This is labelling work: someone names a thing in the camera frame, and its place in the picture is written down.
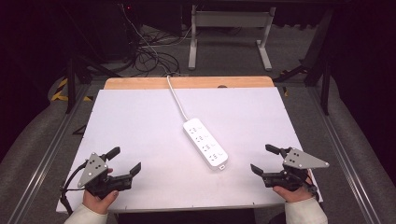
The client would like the white table board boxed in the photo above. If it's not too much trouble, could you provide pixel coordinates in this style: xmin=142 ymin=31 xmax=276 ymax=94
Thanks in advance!
xmin=55 ymin=86 xmax=324 ymax=215

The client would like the thin white floor cable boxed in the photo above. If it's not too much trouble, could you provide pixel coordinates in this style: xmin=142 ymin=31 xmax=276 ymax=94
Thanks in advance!
xmin=120 ymin=4 xmax=171 ymax=77

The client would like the aluminium floor rail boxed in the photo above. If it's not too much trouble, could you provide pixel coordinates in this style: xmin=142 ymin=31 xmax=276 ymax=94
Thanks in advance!
xmin=7 ymin=83 xmax=92 ymax=224
xmin=307 ymin=86 xmax=383 ymax=224

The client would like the person's left hand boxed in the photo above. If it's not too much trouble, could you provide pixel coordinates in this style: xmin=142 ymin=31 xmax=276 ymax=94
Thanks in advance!
xmin=82 ymin=189 xmax=120 ymax=216

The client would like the person's right hand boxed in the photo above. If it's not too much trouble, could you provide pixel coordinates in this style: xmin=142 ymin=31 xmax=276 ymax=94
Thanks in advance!
xmin=273 ymin=176 xmax=315 ymax=203

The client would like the black equipment case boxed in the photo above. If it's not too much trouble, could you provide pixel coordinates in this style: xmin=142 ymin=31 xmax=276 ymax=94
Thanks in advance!
xmin=92 ymin=1 xmax=142 ymax=62

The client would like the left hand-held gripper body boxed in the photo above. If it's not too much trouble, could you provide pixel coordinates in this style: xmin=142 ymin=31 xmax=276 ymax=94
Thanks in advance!
xmin=77 ymin=151 xmax=134 ymax=200

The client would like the white metal desk frame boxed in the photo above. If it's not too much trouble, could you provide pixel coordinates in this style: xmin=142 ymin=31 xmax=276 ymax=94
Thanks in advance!
xmin=187 ymin=4 xmax=277 ymax=72

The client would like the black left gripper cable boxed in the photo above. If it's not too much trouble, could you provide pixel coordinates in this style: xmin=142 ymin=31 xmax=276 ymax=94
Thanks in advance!
xmin=59 ymin=161 xmax=89 ymax=216

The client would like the bundle of black floor cables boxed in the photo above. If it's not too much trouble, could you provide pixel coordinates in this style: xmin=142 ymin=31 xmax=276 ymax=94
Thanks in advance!
xmin=133 ymin=27 xmax=182 ymax=77

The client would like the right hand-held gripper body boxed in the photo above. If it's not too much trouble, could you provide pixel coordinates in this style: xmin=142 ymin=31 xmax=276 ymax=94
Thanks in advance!
xmin=262 ymin=147 xmax=331 ymax=192

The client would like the white power strip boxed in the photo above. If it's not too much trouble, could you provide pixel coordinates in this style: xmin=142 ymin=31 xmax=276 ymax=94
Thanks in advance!
xmin=182 ymin=118 xmax=229 ymax=171

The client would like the black metal stand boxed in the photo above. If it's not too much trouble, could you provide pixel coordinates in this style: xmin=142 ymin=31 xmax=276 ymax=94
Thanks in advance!
xmin=273 ymin=8 xmax=334 ymax=117
xmin=64 ymin=55 xmax=123 ymax=115

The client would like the white power strip cable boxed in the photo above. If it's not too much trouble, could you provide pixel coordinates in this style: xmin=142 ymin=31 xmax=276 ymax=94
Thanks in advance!
xmin=166 ymin=75 xmax=191 ymax=122

